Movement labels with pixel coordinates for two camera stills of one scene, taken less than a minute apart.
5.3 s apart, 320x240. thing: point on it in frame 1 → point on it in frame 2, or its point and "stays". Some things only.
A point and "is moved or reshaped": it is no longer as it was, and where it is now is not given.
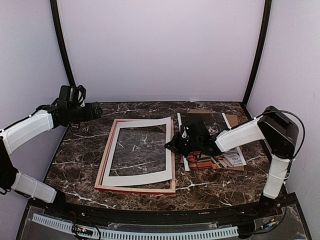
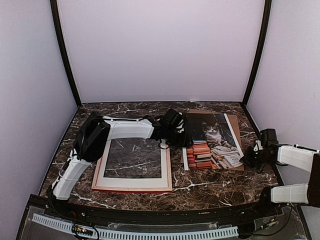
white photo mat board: (137, 153) is moved or reshaped
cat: (215, 123) stays
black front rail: (287, 203) stays
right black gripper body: (184, 146) → (256, 159)
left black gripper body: (75, 116) → (173, 140)
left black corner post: (62, 42) stays
